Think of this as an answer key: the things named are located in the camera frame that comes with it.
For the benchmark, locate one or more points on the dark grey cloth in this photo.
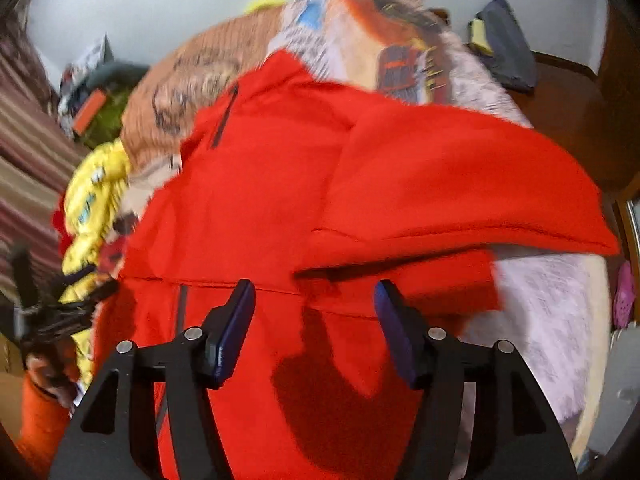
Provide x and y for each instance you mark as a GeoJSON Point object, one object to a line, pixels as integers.
{"type": "Point", "coordinates": [112, 72]}

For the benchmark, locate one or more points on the pink shoe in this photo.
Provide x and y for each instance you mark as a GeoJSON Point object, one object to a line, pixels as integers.
{"type": "Point", "coordinates": [625, 292]}

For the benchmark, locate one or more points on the person's left hand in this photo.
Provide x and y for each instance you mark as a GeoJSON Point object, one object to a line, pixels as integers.
{"type": "Point", "coordinates": [50, 372]}

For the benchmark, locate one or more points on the yellow plush hoop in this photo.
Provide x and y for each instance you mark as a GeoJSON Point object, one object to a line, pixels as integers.
{"type": "Point", "coordinates": [265, 2]}

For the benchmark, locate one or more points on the striped curtain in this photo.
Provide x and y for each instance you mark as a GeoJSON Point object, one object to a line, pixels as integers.
{"type": "Point", "coordinates": [30, 160]}

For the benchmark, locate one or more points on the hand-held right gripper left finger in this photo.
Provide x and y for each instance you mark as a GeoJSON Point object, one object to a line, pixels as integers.
{"type": "Point", "coordinates": [231, 332]}

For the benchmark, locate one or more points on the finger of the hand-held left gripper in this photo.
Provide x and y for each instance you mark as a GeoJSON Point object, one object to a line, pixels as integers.
{"type": "Point", "coordinates": [87, 292]}

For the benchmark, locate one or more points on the printed blanket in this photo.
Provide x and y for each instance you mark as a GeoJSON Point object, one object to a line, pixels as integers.
{"type": "Point", "coordinates": [200, 80]}

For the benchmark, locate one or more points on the yellow pouch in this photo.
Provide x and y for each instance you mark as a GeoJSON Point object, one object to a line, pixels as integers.
{"type": "Point", "coordinates": [477, 35]}

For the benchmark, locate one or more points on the green cloth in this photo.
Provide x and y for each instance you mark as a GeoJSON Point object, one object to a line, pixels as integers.
{"type": "Point", "coordinates": [107, 122]}

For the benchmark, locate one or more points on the yellow printed garment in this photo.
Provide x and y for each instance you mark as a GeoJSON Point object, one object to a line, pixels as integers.
{"type": "Point", "coordinates": [92, 195]}

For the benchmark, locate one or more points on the pile of toy boxes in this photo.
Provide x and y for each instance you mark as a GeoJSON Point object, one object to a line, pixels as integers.
{"type": "Point", "coordinates": [82, 67]}

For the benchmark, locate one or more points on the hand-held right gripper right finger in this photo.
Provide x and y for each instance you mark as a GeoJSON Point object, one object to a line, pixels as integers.
{"type": "Point", "coordinates": [397, 335]}

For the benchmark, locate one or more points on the brown wooden door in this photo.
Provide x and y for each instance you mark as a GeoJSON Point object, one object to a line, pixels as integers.
{"type": "Point", "coordinates": [575, 120]}

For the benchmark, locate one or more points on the orange box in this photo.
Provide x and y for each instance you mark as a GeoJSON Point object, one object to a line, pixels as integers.
{"type": "Point", "coordinates": [90, 110]}

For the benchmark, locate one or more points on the red jacket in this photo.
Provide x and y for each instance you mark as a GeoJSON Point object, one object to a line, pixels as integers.
{"type": "Point", "coordinates": [310, 195]}

